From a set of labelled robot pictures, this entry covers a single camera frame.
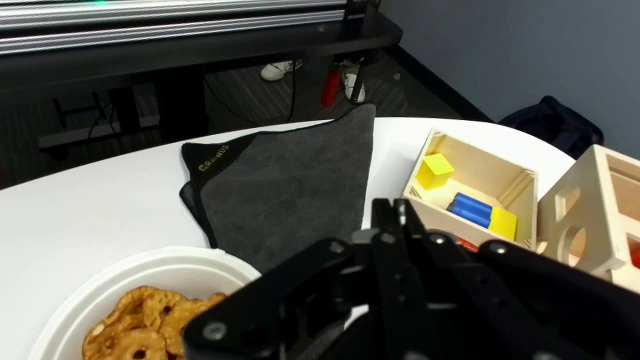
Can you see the dark backpack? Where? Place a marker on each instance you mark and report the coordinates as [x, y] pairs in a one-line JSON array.
[[552, 126]]

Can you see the black cloth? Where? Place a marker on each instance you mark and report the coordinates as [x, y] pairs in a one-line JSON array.
[[287, 193]]

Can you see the pretzels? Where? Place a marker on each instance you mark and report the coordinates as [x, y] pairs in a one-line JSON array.
[[140, 327]]

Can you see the wooden shape sorter cube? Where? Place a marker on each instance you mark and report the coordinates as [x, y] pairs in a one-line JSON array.
[[600, 193]]

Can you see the yellow flat block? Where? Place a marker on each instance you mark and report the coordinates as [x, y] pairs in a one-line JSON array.
[[504, 225]]

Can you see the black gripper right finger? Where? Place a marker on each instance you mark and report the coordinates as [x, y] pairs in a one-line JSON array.
[[521, 307]]

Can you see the yellow cube block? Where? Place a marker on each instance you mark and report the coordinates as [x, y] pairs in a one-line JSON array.
[[434, 171]]

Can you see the white power plug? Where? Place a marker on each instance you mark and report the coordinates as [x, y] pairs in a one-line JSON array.
[[277, 71]]

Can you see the wooden tray box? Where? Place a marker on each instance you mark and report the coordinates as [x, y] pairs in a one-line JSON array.
[[493, 171]]

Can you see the white bowl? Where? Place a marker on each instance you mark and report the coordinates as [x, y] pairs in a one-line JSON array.
[[80, 293]]

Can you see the blue block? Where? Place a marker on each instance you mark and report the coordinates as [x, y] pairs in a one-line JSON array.
[[471, 210]]

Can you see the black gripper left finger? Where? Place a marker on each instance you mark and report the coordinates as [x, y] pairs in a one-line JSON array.
[[287, 307]]

